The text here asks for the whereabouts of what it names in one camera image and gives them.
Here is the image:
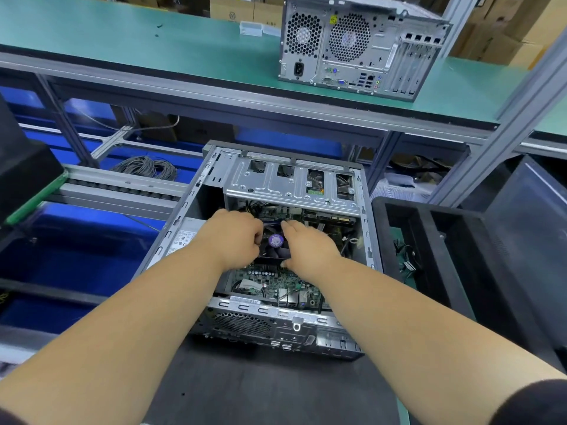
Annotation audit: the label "person's left hand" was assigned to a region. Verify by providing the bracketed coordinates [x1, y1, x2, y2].
[190, 208, 265, 271]

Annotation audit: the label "person's right hand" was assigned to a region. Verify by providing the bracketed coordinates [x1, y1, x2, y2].
[279, 219, 345, 282]

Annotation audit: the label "green motherboard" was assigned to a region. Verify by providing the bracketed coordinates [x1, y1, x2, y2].
[213, 208, 364, 313]

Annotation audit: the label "grey computer case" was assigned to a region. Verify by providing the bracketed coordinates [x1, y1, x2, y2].
[133, 141, 384, 361]

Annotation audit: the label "grey side panel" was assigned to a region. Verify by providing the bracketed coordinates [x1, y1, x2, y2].
[483, 155, 567, 324]

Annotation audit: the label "person's left forearm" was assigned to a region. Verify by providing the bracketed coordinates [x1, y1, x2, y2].
[0, 247, 227, 425]

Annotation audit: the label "person's right forearm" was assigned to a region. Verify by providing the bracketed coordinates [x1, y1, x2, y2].
[314, 261, 567, 425]

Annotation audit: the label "silver backed desktop computer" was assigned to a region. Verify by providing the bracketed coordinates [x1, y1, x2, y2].
[279, 0, 453, 103]

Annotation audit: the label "person's black right sleeve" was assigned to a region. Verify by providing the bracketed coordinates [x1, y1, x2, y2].
[487, 378, 567, 425]

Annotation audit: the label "silver power supply unit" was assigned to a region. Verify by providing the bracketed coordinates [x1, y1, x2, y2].
[155, 218, 207, 262]

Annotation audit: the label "white plastic bags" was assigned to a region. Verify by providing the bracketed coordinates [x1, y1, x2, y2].
[372, 172, 439, 204]

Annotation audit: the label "empty black foam tray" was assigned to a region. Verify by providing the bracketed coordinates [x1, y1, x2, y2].
[372, 197, 567, 425]

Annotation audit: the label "black foam tray with boards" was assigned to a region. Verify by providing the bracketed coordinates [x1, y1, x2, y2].
[0, 93, 70, 228]

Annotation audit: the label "green upper shelf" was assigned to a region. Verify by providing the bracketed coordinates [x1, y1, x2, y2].
[0, 0, 567, 147]

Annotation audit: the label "brown cardboard box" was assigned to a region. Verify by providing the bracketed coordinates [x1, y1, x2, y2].
[208, 0, 285, 27]

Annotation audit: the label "stack of cardboard boxes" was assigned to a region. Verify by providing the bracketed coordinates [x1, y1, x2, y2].
[452, 0, 567, 70]

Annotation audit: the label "small black cable bundle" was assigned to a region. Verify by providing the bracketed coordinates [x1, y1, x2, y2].
[394, 238, 419, 275]

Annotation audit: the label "grey coiled cable bundle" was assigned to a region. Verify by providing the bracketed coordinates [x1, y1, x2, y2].
[110, 155, 180, 181]

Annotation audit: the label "grey roller conveyor rail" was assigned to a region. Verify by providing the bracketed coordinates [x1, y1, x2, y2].
[48, 165, 191, 222]

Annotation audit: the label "dark metal frame leg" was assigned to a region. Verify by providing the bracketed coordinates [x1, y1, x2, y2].
[35, 73, 100, 169]

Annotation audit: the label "aluminium frame post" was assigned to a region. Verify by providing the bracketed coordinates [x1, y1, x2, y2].
[441, 0, 480, 57]
[429, 26, 567, 209]

